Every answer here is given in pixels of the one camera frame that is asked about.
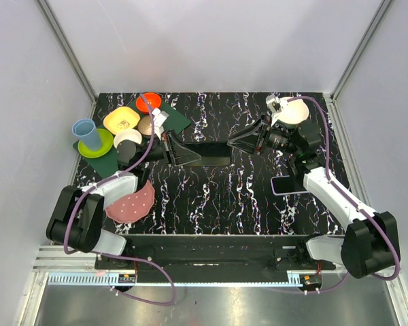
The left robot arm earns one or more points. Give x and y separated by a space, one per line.
77 218

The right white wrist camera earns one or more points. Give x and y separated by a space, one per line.
276 105

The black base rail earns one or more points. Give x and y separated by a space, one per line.
214 259

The left aluminium frame post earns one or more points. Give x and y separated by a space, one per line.
61 38

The yellow square plate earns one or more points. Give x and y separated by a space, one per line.
122 118

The pink dotted plate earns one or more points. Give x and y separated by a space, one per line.
133 207

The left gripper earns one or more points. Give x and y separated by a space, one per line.
168 148

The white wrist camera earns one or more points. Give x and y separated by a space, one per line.
276 105
159 117

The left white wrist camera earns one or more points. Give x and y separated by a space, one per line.
159 117

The bronze metal bowl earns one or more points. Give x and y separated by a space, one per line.
145 126

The red bowl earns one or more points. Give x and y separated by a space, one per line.
153 99

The lime green plate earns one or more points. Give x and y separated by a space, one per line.
107 140

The black phone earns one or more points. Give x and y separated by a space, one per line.
212 154

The right aluminium frame post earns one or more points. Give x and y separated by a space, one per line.
373 27

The small white bowl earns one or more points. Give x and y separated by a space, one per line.
128 135

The aluminium frame post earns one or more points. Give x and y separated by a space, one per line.
61 38
373 27

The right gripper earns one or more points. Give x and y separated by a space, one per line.
252 141

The blue cup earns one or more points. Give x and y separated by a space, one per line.
86 131

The phone in lilac case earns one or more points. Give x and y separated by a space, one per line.
285 185

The large white bowl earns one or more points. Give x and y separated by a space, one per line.
291 113

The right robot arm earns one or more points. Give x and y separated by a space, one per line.
370 243

